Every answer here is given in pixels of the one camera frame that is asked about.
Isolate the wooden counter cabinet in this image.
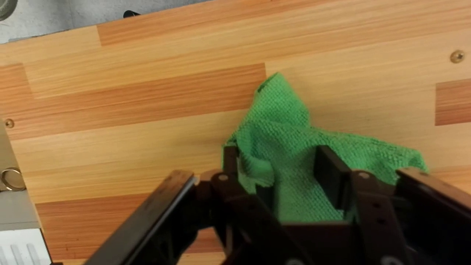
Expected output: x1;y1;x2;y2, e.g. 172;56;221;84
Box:
0;0;471;263

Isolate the green microfiber towel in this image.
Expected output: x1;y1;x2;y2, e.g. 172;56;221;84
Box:
227;73;427;223

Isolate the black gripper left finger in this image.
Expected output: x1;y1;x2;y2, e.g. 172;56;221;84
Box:
211;145;312;265

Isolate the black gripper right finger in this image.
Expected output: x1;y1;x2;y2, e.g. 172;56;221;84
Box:
314;145;408;265

